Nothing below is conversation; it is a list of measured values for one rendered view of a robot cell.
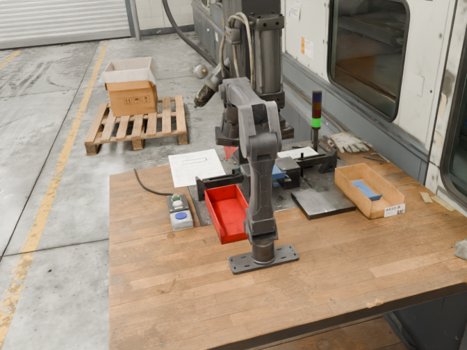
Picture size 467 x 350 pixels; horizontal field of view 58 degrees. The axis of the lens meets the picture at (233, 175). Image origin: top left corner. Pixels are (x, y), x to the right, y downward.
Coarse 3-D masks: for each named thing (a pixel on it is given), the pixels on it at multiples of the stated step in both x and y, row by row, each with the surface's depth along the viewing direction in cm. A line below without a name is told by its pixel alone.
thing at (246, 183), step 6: (240, 168) 158; (288, 174) 153; (294, 174) 154; (246, 180) 153; (282, 180) 155; (294, 180) 155; (246, 186) 155; (282, 186) 157; (288, 186) 156; (294, 186) 156
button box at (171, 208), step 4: (136, 172) 174; (136, 176) 171; (140, 184) 166; (144, 188) 163; (148, 188) 162; (156, 192) 159; (160, 192) 158; (172, 196) 152; (180, 196) 151; (184, 196) 151; (168, 200) 149; (180, 200) 148; (184, 200) 148; (168, 204) 147; (172, 204) 146; (184, 204) 146; (168, 208) 145; (172, 208) 144; (176, 208) 144; (180, 208) 144; (184, 208) 144; (188, 208) 144; (172, 212) 143
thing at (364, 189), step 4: (360, 180) 157; (356, 184) 155; (360, 184) 155; (364, 184) 154; (364, 188) 152; (368, 188) 152; (364, 192) 149; (368, 192) 149; (372, 192) 149; (368, 196) 147; (372, 196) 142; (376, 196) 142; (380, 196) 143; (372, 200) 145; (376, 200) 145
